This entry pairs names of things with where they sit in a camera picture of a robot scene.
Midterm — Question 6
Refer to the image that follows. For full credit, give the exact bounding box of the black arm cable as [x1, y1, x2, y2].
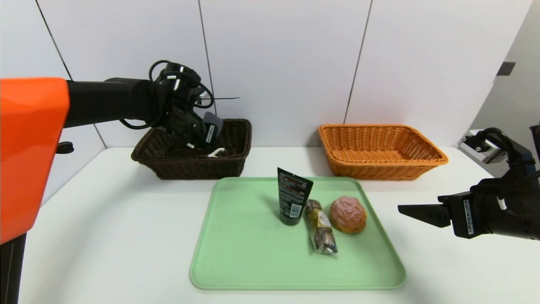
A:
[119, 60, 214, 130]
[475, 127, 533, 169]

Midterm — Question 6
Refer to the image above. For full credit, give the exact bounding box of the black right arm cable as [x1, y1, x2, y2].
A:
[475, 127, 533, 169]

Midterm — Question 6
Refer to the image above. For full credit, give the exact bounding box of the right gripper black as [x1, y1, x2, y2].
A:
[397, 187, 540, 241]

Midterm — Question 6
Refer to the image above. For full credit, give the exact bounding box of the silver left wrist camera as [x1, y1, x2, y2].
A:
[193, 90, 214, 107]

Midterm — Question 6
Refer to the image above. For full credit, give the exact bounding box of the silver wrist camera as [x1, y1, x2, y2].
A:
[457, 129, 508, 165]
[193, 90, 214, 107]

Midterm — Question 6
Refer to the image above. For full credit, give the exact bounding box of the light green plastic tray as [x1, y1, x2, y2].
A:
[189, 176, 406, 291]

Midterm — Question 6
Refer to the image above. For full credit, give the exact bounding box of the grey cloth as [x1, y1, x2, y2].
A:
[203, 111, 224, 136]

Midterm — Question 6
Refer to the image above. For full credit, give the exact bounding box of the round pink-topped bun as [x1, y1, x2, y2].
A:
[329, 195, 367, 234]

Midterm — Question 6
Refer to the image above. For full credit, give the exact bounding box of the dark brown wicker basket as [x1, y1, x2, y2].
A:
[131, 119, 252, 180]

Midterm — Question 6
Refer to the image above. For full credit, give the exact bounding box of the gold snack roll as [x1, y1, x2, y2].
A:
[304, 199, 338, 256]

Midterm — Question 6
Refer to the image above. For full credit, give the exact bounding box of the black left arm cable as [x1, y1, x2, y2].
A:
[119, 60, 214, 130]

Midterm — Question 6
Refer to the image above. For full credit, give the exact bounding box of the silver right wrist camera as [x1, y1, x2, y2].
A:
[457, 129, 508, 165]

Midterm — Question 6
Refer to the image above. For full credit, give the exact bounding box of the orange wicker basket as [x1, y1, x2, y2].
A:
[318, 124, 448, 181]

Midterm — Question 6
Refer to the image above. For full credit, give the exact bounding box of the black cosmetic tube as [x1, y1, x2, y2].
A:
[277, 167, 314, 226]

